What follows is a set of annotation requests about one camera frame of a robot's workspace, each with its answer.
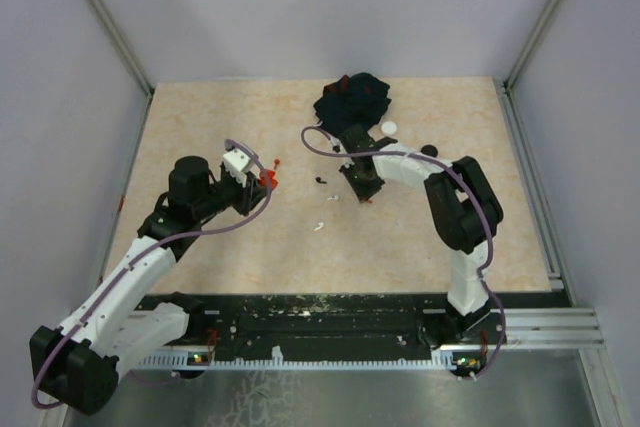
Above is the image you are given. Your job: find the aluminium corner post left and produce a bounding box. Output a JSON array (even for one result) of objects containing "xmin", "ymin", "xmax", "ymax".
[{"xmin": 85, "ymin": 0, "xmax": 155, "ymax": 98}]

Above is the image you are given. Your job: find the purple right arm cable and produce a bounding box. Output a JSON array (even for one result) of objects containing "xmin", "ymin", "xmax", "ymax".
[{"xmin": 300, "ymin": 126, "xmax": 507, "ymax": 381}]

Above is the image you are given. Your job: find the dark navy folded cloth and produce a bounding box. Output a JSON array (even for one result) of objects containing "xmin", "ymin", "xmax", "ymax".
[{"xmin": 313, "ymin": 72, "xmax": 391, "ymax": 137}]

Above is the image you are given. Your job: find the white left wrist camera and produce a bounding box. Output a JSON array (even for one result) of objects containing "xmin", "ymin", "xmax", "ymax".
[{"xmin": 222, "ymin": 148, "xmax": 254, "ymax": 187}]

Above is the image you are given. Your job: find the black earbud charging case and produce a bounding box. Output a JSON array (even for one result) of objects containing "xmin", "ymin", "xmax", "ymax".
[{"xmin": 420, "ymin": 145, "xmax": 438, "ymax": 157}]

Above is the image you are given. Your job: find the aluminium corner post right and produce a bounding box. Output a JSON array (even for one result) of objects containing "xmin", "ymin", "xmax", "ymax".
[{"xmin": 501, "ymin": 0, "xmax": 594, "ymax": 93}]

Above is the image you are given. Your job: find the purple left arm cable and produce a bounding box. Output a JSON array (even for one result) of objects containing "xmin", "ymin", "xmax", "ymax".
[{"xmin": 30, "ymin": 138, "xmax": 274, "ymax": 411}]

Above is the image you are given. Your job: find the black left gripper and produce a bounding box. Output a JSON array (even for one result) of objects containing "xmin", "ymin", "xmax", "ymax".
[{"xmin": 193, "ymin": 167, "xmax": 271, "ymax": 220}]

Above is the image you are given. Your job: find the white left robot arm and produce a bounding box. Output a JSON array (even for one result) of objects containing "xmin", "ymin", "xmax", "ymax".
[{"xmin": 29, "ymin": 145, "xmax": 273, "ymax": 415}]

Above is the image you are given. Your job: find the aluminium corner post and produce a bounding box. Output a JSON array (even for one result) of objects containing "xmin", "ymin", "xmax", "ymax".
[
  {"xmin": 85, "ymin": 0, "xmax": 155, "ymax": 98},
  {"xmin": 501, "ymin": 0, "xmax": 594, "ymax": 93}
]

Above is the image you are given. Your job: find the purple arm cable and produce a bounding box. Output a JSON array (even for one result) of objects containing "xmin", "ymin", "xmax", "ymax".
[
  {"xmin": 30, "ymin": 138, "xmax": 274, "ymax": 411},
  {"xmin": 300, "ymin": 126, "xmax": 507, "ymax": 381}
]

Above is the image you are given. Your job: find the orange earbud charging case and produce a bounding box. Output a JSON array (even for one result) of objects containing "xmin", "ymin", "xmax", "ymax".
[{"xmin": 259, "ymin": 169, "xmax": 278, "ymax": 189}]

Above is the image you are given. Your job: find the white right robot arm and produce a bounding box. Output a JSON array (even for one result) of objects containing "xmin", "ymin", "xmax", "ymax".
[{"xmin": 331, "ymin": 125, "xmax": 504, "ymax": 343}]

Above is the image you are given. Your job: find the white earbud charging case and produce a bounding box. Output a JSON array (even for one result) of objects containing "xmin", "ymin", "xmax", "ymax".
[{"xmin": 380, "ymin": 121, "xmax": 398, "ymax": 137}]

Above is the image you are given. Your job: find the white cable duct strip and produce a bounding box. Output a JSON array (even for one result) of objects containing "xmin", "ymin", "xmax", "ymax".
[{"xmin": 128, "ymin": 349, "xmax": 481, "ymax": 372}]

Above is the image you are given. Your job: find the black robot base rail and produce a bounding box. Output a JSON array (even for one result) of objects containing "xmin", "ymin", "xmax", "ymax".
[{"xmin": 134, "ymin": 289, "xmax": 506, "ymax": 363}]

